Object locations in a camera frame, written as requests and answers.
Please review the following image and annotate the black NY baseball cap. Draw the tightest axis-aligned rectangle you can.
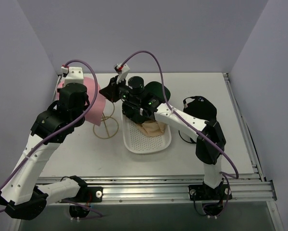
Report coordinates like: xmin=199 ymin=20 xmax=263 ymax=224
xmin=183 ymin=96 xmax=217 ymax=127

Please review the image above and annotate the black cap green brim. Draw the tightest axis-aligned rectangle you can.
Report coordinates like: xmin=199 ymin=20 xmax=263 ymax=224
xmin=121 ymin=81 xmax=171 ymax=124

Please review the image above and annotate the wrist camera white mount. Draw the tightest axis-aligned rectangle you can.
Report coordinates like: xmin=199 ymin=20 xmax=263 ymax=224
xmin=114 ymin=64 xmax=130 ymax=84
xmin=61 ymin=65 xmax=84 ymax=87

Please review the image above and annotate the gold wire hat stand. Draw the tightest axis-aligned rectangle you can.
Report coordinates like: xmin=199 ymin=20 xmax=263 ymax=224
xmin=92 ymin=103 xmax=119 ymax=140

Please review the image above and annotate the white perforated tray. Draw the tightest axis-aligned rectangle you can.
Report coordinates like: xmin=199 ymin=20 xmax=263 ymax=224
xmin=121 ymin=115 xmax=172 ymax=154

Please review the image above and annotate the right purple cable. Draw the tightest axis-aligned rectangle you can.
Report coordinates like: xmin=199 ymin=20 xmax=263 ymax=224
xmin=117 ymin=50 xmax=239 ymax=210

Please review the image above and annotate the beige cloth hat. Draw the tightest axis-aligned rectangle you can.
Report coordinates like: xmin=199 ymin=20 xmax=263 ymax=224
xmin=136 ymin=120 xmax=167 ymax=137

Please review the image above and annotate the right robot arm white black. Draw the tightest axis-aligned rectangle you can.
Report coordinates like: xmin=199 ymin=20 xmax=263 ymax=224
xmin=99 ymin=76 xmax=232 ymax=200

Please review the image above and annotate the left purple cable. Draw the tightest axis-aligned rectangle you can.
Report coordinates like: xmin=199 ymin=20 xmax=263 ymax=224
xmin=0 ymin=59 xmax=103 ymax=216

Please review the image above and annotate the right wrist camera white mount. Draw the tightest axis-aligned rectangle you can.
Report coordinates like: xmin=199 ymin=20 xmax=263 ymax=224
xmin=114 ymin=64 xmax=130 ymax=84

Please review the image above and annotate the purple cable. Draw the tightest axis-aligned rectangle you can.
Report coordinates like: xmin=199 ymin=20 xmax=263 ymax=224
xmin=0 ymin=59 xmax=103 ymax=216
xmin=117 ymin=50 xmax=239 ymax=210

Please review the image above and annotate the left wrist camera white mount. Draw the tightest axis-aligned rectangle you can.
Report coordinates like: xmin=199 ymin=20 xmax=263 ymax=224
xmin=61 ymin=65 xmax=84 ymax=87

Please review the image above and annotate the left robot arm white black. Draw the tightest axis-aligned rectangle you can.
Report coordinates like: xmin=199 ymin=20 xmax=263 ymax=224
xmin=0 ymin=83 xmax=90 ymax=220

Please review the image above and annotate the pink bucket hat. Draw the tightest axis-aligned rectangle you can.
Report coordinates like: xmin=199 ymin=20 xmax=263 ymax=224
xmin=56 ymin=77 xmax=106 ymax=126

